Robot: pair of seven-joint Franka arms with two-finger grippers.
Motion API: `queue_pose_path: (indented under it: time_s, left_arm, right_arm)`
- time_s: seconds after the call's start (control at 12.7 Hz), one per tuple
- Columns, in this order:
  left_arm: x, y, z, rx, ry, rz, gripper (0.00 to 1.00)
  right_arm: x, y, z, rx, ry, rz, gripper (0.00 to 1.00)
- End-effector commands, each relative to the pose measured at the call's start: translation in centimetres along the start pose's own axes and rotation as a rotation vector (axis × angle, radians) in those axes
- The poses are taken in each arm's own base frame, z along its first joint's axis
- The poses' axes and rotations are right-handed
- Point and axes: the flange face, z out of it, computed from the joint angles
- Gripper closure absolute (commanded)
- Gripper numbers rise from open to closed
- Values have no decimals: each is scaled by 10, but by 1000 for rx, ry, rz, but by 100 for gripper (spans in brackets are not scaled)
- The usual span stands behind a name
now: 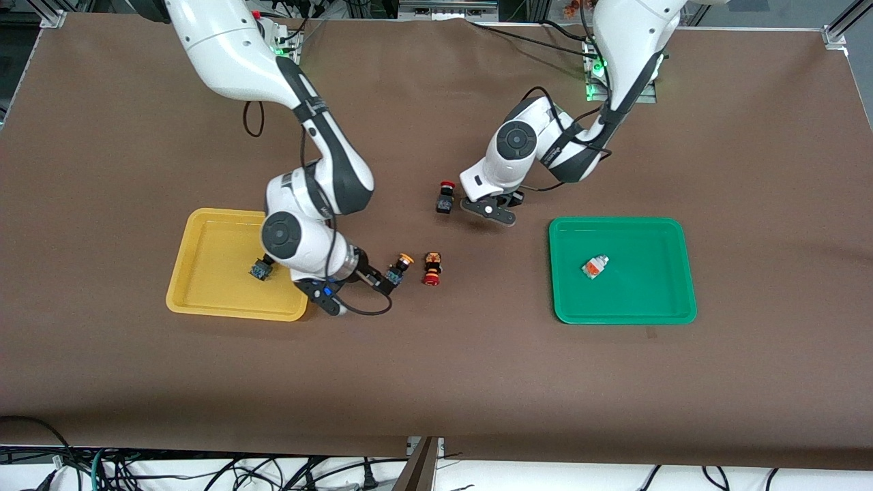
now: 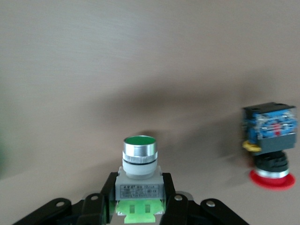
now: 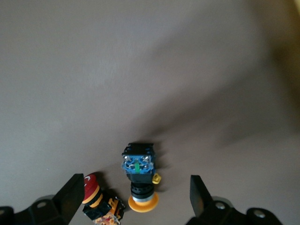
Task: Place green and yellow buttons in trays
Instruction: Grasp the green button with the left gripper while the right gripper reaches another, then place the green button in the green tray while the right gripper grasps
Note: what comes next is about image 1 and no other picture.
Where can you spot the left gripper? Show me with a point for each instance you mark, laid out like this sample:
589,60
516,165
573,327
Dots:
512,199

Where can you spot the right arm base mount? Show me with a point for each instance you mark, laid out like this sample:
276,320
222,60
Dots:
286,42

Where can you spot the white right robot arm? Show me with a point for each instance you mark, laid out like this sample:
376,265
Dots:
225,48

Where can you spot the brown table mat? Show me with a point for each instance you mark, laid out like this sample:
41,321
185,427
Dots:
750,170

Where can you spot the red button black contact block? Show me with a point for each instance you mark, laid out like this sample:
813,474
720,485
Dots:
445,202

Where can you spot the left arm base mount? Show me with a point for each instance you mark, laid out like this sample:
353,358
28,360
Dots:
593,85

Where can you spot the green button orange contact block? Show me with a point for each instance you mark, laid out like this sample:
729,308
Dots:
593,269

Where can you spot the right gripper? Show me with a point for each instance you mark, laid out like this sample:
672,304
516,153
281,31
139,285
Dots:
365,268

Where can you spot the aluminium frame corner bracket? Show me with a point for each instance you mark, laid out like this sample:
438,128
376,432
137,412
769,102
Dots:
835,35
52,18

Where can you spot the green plastic tray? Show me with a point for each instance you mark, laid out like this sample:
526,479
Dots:
634,293

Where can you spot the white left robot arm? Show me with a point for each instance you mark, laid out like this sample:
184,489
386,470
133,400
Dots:
627,34

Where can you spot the red button orange contact block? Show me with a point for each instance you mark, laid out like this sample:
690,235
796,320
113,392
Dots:
432,269

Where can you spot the yellow plastic tray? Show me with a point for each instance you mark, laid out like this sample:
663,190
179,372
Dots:
218,273

